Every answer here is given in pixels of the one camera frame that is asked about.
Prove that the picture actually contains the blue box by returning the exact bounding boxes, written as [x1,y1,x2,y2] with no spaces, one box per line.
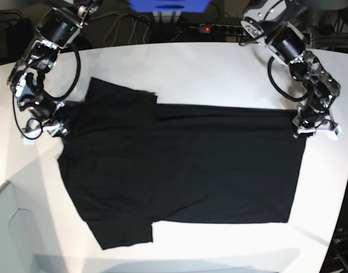
[129,0,210,13]

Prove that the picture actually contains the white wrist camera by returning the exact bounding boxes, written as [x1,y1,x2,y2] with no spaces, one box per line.
[23,137,35,146]
[317,125,342,136]

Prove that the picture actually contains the grey cabinet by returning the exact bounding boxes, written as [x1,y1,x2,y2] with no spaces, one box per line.
[0,181,44,272]

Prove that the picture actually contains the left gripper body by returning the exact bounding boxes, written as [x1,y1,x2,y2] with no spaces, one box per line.
[292,102,338,134]

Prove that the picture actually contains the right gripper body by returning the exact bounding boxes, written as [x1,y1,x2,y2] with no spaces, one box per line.
[19,90,63,134]

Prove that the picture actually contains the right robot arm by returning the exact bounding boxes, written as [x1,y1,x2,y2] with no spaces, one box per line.
[7,1,102,140]

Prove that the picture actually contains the black power strip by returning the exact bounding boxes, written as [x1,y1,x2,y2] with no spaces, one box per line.
[197,24,245,36]

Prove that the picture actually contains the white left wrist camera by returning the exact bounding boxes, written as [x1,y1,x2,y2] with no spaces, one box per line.
[317,125,342,136]

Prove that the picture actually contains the black T-shirt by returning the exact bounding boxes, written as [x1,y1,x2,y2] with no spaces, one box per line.
[58,78,306,250]

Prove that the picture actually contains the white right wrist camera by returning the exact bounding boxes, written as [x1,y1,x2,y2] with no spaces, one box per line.
[23,137,35,146]

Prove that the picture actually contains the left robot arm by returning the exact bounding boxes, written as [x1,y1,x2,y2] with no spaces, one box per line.
[241,1,341,140]

